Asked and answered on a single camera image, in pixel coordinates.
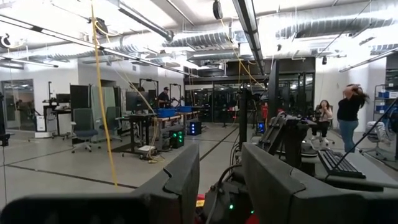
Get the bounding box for black ceiling cord reel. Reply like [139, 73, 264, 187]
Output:
[212, 0, 224, 21]
[93, 17, 109, 35]

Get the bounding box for yellow floor cable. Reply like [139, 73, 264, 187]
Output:
[146, 116, 166, 164]

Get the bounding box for grey-green curtain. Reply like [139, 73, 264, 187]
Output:
[90, 86, 116, 125]

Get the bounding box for glass door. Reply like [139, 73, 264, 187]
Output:
[1, 79, 35, 131]

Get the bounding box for black divider panel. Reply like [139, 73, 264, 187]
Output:
[69, 84, 92, 110]

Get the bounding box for black monitor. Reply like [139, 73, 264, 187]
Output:
[125, 91, 150, 113]

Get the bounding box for white box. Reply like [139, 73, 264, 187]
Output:
[34, 114, 52, 139]

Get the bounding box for metal shelf rack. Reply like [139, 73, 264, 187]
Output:
[374, 83, 398, 114]

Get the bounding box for white office chair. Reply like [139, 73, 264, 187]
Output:
[360, 121, 391, 156]

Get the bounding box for wooden workbench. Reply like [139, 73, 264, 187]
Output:
[116, 110, 201, 156]

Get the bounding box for computer tower green lights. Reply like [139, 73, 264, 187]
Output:
[169, 129, 185, 149]

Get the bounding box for black office desk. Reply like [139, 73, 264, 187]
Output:
[43, 93, 73, 138]

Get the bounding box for grey desk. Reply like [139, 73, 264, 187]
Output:
[310, 149, 398, 192]

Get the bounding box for yellow hanging cable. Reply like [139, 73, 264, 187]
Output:
[90, 0, 119, 189]

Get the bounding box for black keyboard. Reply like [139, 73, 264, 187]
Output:
[317, 149, 367, 180]

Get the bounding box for computer tower blue lights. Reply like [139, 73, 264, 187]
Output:
[187, 121, 203, 136]

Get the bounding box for grey office chair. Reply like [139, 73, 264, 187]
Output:
[104, 106, 123, 142]
[70, 108, 101, 154]

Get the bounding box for person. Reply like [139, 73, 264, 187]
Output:
[336, 83, 371, 154]
[312, 99, 333, 146]
[157, 86, 171, 109]

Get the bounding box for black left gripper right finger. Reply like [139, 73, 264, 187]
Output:
[241, 142, 358, 224]

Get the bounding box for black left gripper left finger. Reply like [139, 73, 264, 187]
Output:
[132, 143, 200, 224]

